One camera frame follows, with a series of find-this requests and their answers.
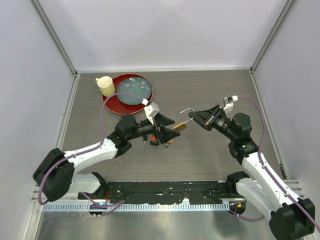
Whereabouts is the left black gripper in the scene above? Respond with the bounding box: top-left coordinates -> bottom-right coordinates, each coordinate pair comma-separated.
127,113 -> 180,144

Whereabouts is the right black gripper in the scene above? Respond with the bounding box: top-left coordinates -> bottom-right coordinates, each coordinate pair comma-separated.
189,104 -> 238,141

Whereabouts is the orange black padlock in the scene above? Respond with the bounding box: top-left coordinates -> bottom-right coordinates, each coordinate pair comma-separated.
150,135 -> 160,146

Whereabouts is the large brass padlock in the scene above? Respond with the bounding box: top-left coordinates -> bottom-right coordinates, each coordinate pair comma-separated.
173,108 -> 195,132

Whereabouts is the black-headed key bunch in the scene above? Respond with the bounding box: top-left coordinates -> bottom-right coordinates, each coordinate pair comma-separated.
143,136 -> 148,145

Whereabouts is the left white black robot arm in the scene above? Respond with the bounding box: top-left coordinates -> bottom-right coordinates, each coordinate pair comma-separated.
32,113 -> 180,205

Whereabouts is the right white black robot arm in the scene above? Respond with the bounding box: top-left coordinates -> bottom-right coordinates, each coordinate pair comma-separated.
188,105 -> 317,240

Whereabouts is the blue-grey ceramic plate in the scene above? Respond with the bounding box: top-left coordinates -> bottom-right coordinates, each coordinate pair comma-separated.
116,76 -> 153,106

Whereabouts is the red round tray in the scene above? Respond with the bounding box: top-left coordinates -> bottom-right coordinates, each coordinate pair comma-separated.
105,73 -> 154,115

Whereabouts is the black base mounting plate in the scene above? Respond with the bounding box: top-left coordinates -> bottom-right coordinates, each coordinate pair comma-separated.
89,181 -> 245,205

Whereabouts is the yellow ceramic mug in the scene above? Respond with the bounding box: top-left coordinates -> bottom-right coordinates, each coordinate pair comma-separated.
95,76 -> 116,98

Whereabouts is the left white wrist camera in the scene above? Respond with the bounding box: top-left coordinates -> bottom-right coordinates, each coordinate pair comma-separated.
141,98 -> 160,126

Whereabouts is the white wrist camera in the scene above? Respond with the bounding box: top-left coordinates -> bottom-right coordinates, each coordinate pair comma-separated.
141,98 -> 160,126
223,95 -> 239,113

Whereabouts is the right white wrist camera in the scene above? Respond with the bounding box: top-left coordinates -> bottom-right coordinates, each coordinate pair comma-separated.
223,95 -> 239,113

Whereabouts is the white slotted cable duct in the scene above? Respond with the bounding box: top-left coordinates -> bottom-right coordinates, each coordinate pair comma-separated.
43,200 -> 230,212

